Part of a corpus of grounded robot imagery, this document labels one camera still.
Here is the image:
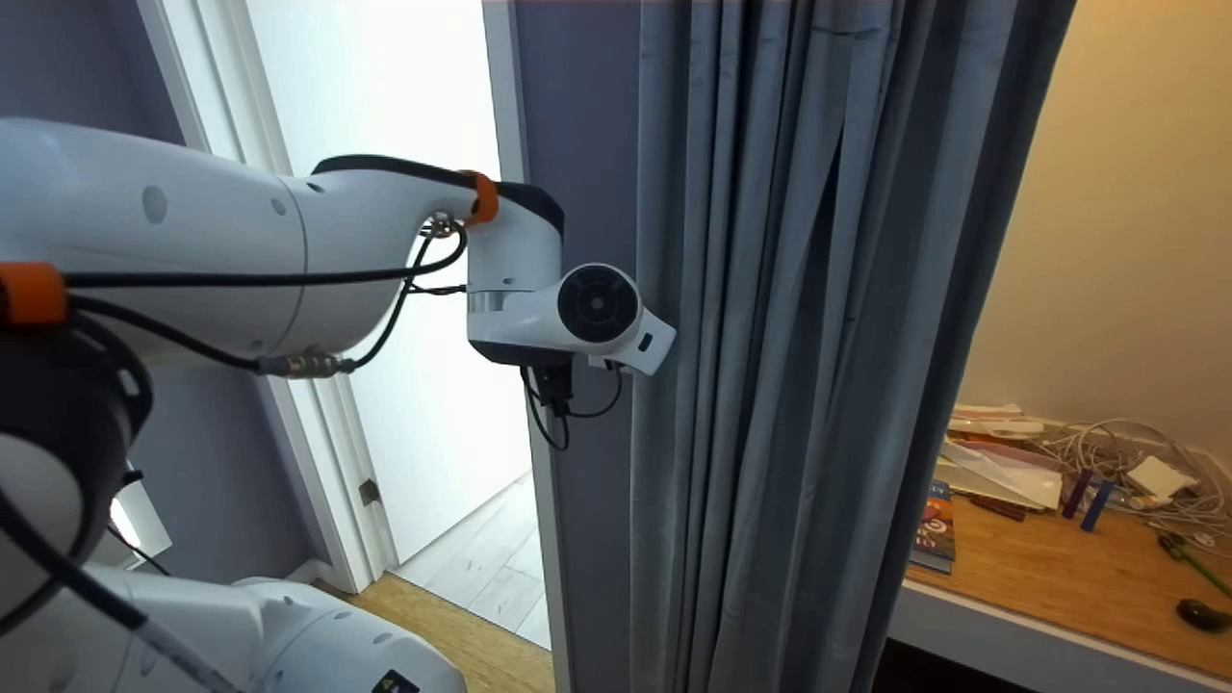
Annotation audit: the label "colourful book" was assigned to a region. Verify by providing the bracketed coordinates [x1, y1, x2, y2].
[907, 477, 961, 577]

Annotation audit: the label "tangle of white cables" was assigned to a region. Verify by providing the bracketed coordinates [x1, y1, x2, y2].
[1039, 412, 1232, 548]

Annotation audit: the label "orange strap on forearm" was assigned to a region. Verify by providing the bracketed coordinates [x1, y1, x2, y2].
[0, 258, 71, 333]

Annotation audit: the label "thick black cable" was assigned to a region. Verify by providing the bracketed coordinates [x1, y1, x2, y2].
[309, 149, 482, 194]

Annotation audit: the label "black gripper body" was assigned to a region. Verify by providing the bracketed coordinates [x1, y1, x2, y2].
[521, 362, 578, 419]

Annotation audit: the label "green tool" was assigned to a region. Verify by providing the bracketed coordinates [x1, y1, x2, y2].
[1156, 528, 1232, 599]

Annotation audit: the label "grey curtain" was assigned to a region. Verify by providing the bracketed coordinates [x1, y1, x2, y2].
[627, 0, 1080, 693]

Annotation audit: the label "thin black cable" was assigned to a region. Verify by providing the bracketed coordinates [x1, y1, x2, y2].
[60, 217, 474, 382]

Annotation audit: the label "blue marker pens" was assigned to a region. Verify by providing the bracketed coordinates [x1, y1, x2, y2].
[1057, 465, 1115, 537]

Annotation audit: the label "small black object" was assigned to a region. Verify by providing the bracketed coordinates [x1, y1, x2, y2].
[1174, 595, 1232, 637]

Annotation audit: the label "orange strap on wrist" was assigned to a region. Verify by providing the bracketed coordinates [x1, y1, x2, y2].
[465, 170, 503, 233]

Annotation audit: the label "white door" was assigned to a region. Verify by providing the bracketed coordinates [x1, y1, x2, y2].
[239, 0, 535, 570]

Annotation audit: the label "white door frame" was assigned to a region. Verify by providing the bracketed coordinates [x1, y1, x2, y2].
[130, 0, 578, 693]

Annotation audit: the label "white box near wall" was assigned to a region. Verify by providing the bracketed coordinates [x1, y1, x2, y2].
[103, 482, 177, 565]

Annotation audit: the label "stack of papers and books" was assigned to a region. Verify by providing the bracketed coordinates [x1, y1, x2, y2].
[939, 401, 1070, 519]

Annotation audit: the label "white power adapter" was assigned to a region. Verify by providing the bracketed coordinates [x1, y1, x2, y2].
[1125, 452, 1199, 509]

